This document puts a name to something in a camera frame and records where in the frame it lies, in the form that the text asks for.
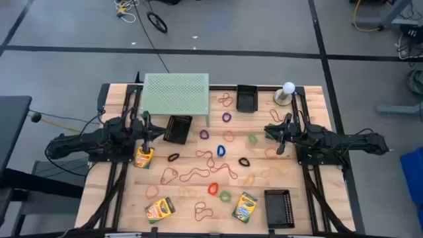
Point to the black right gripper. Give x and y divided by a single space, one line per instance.
290 132

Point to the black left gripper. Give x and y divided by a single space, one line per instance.
142 130

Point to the black plastic mesh basket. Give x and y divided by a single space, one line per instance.
178 129
279 209
247 99

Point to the black coil wrist band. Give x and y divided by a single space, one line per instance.
240 161
169 158

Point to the purple coil wrist band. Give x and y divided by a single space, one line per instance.
223 117
200 135

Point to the red rubber band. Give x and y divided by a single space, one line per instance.
195 169
225 99
161 178
195 215
271 113
228 164
202 151

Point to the orange rubber band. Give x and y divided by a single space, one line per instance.
146 191
265 152
223 136

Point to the yellow rubber band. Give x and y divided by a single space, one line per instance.
185 190
274 168
248 182

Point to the blue coil wrist band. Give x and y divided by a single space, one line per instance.
218 151

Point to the yellow green crayon box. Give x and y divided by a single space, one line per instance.
245 207

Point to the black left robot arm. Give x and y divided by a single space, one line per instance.
82 142

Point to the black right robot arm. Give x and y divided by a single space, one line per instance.
347 140

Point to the black side desk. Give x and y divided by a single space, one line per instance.
13 125

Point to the green perforated metal shelf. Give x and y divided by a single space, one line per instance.
175 94

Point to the white bulb on metal stand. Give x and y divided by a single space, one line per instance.
288 87

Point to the orange coil wrist band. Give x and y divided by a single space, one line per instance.
209 189

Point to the black round knob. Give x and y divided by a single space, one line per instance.
36 117

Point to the grey metal foot bar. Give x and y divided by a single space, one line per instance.
396 109

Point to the blue plastic bin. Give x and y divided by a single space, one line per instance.
413 178

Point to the grey green bag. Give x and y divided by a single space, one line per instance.
415 82

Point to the grey desk leg frame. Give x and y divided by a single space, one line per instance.
400 22

